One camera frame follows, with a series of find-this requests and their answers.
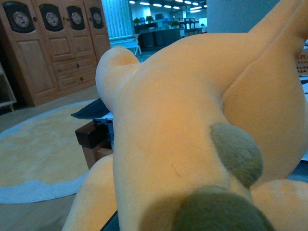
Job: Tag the orange plush toy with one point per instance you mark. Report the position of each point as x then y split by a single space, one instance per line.
207 131

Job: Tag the black and white bedsheet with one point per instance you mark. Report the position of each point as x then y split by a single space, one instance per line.
95 111

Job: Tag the yellow round rug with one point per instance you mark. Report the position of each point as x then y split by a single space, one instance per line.
40 158

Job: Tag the wooden wardrobe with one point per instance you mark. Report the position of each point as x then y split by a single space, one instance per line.
53 46

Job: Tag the cartoon paper hang tag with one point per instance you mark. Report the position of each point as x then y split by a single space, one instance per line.
302 62

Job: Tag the wooden bed frame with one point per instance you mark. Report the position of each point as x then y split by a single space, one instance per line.
95 142

